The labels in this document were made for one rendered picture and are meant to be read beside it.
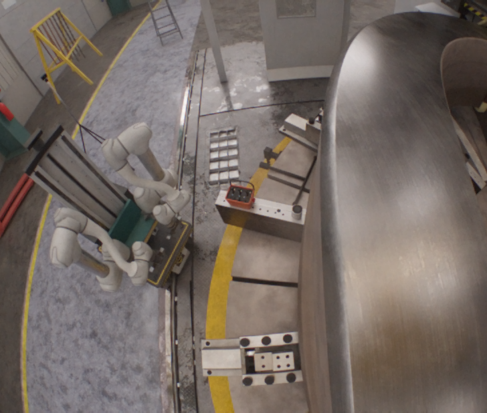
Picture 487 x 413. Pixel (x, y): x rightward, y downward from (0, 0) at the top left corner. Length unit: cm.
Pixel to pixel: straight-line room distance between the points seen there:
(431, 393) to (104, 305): 294
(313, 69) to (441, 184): 381
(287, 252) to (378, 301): 160
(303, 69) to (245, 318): 379
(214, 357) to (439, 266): 165
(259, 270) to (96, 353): 207
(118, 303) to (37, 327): 152
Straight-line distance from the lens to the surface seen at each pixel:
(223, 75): 445
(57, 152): 166
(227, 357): 197
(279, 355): 156
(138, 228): 214
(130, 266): 162
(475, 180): 289
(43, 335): 385
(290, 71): 440
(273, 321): 207
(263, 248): 219
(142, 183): 161
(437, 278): 75
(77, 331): 332
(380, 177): 79
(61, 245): 137
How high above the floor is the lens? 238
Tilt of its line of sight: 61 degrees down
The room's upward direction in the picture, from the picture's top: 16 degrees counter-clockwise
